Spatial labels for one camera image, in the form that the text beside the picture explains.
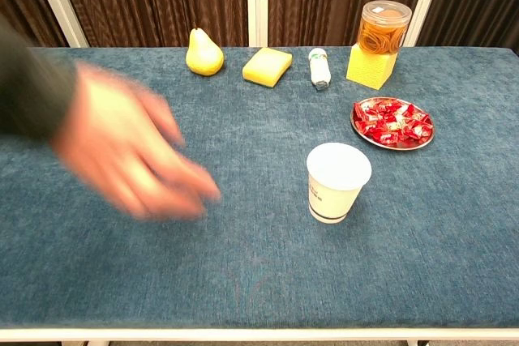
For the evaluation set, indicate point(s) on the person bare hand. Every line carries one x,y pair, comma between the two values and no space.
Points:
121,139

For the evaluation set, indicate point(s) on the person dark sleeved forearm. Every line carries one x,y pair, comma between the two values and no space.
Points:
28,86

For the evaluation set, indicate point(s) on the yellow pear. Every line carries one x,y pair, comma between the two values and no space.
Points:
204,58

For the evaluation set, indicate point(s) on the yellow sponge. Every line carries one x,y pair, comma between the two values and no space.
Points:
265,66

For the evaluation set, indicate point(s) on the blue table cloth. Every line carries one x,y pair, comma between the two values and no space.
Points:
284,261

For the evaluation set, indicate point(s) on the small white bottle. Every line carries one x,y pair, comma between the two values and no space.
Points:
319,70

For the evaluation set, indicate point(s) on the white paper cup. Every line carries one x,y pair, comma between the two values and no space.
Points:
338,184

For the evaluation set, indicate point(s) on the yellow perforated block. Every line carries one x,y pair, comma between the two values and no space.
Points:
371,70

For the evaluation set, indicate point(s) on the clear jar of rubber bands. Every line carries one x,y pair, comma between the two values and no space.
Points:
383,34

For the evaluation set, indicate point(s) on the round metal plate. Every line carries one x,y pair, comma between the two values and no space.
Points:
405,146

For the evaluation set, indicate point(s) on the white table frame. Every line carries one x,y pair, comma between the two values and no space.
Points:
259,334

